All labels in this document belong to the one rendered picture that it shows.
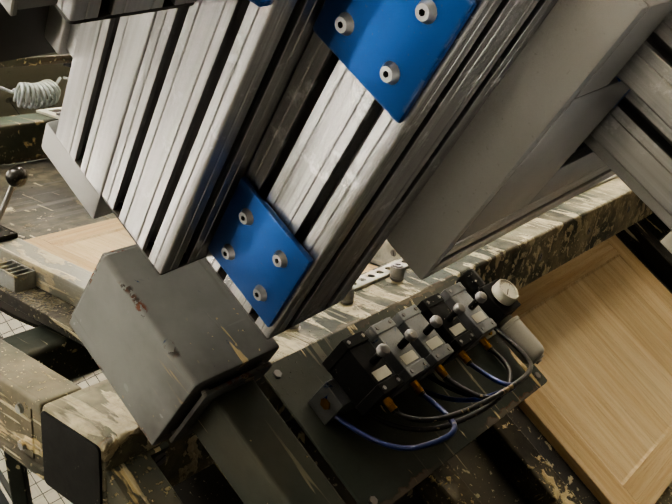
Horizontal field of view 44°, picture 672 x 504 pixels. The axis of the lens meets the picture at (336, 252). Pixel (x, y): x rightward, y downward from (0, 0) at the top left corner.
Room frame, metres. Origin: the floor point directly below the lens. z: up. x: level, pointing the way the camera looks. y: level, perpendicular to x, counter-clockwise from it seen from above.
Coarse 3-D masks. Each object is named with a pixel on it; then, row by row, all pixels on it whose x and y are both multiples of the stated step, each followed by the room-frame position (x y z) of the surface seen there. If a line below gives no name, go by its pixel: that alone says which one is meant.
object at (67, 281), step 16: (16, 240) 1.32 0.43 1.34; (0, 256) 1.30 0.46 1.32; (16, 256) 1.27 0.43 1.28; (32, 256) 1.28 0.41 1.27; (48, 256) 1.29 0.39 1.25; (48, 272) 1.24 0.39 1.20; (64, 272) 1.24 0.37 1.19; (80, 272) 1.25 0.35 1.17; (48, 288) 1.25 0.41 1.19; (64, 288) 1.23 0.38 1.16; (80, 288) 1.21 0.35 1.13
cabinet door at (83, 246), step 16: (96, 224) 1.50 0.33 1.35; (112, 224) 1.51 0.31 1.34; (32, 240) 1.38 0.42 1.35; (48, 240) 1.40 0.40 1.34; (64, 240) 1.41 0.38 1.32; (80, 240) 1.42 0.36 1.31; (96, 240) 1.44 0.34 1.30; (112, 240) 1.45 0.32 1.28; (128, 240) 1.46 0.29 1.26; (64, 256) 1.35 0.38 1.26; (80, 256) 1.36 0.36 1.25; (96, 256) 1.37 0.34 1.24
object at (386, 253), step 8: (64, 64) 1.82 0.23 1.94; (40, 112) 1.88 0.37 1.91; (48, 112) 1.87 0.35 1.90; (56, 112) 1.86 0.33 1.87; (384, 248) 1.55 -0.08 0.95; (392, 248) 1.54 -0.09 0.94; (376, 256) 1.56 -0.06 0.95; (384, 256) 1.55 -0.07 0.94; (392, 256) 1.55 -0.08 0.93; (400, 256) 1.54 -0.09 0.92
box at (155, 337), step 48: (96, 288) 0.78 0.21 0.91; (144, 288) 0.76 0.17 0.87; (192, 288) 0.80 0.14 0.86; (96, 336) 0.81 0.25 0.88; (144, 336) 0.76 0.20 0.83; (192, 336) 0.77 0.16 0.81; (240, 336) 0.81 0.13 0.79; (144, 384) 0.79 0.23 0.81; (192, 384) 0.75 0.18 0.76; (240, 384) 0.82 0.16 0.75; (144, 432) 0.82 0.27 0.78; (192, 432) 0.85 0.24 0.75
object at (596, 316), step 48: (528, 288) 2.05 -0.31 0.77; (576, 288) 2.20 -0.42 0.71; (624, 288) 2.36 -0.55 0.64; (576, 336) 2.07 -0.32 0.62; (624, 336) 2.21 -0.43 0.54; (576, 384) 1.96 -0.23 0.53; (624, 384) 2.08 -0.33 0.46; (576, 432) 1.86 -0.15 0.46; (624, 432) 1.97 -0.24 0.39; (624, 480) 1.88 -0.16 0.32
